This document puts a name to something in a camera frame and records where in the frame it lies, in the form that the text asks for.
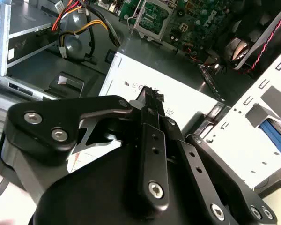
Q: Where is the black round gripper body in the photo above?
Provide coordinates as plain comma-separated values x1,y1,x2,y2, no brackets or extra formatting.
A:
0,116,216,225

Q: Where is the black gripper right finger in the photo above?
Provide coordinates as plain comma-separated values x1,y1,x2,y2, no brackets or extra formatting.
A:
152,88,278,225

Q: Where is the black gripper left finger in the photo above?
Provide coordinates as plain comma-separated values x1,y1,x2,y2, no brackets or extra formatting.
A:
4,86,170,210

